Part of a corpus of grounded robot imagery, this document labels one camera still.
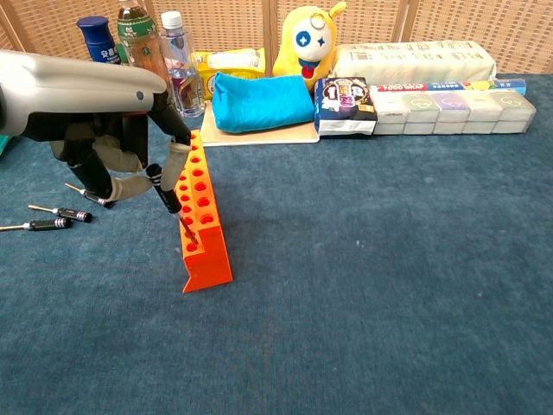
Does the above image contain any green label tea bottle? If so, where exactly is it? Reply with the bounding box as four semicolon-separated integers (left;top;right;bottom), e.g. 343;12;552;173
116;0;169;83

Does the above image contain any pastel pocket tissue pack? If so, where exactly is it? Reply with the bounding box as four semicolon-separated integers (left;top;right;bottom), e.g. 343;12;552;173
371;90;537;137

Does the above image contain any yellow snack box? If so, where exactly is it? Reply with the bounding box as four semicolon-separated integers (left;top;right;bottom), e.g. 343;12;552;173
191;47;266;104

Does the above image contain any blue felt table mat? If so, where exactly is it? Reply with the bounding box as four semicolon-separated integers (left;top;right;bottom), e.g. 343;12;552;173
0;72;553;415

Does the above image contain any tan notebook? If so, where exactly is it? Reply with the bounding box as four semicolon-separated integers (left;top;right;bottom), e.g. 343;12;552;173
199;100;321;149

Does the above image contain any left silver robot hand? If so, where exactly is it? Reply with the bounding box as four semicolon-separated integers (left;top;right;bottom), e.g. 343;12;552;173
0;48;194;205

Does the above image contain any yellow plush toy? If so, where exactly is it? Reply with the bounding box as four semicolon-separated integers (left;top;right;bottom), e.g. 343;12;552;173
271;0;348;93

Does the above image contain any black handled screwdriver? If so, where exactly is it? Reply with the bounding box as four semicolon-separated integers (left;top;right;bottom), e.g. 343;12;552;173
28;203;94;224
64;182;116;209
0;217;73;233
144;163;199;244

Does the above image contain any white tissue multipack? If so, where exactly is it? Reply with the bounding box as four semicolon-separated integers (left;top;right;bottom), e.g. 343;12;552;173
334;40;498;86

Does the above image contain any blue and white bottle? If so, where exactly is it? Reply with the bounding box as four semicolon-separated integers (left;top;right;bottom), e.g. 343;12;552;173
76;15;123;67

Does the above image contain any dark purple pad package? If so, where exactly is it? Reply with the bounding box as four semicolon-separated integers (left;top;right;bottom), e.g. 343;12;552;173
313;76;379;137

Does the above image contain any blue folded cloth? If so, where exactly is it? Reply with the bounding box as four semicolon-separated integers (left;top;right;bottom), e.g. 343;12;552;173
212;70;316;133

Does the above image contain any orange tube rack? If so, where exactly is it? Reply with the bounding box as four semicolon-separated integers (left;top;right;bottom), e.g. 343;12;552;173
172;128;234;294

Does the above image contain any woven rattan folding screen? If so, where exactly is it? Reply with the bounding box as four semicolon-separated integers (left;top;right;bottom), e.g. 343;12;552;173
0;0;553;75

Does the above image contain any clear water bottle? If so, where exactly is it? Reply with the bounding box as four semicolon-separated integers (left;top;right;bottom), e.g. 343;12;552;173
160;10;207;119

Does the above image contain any plastic food wrap box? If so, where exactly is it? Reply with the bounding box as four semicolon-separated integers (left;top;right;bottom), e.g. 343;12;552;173
370;78;529;98

